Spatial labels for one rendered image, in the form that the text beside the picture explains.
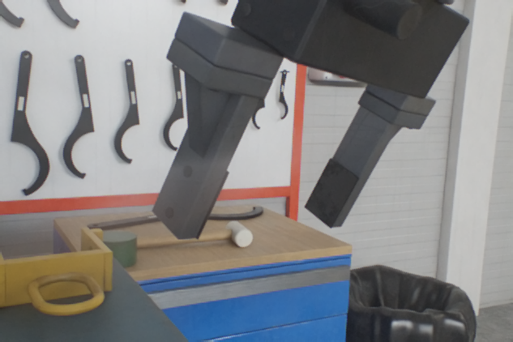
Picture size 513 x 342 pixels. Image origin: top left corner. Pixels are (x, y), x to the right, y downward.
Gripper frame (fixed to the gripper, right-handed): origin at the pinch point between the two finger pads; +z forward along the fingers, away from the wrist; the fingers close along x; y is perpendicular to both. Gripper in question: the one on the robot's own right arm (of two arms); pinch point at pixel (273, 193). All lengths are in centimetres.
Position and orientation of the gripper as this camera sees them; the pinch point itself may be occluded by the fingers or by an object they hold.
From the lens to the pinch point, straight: 33.1
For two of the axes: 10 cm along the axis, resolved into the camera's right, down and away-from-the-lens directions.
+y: 6.3, 5.2, -5.8
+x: 6.6, 0.3, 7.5
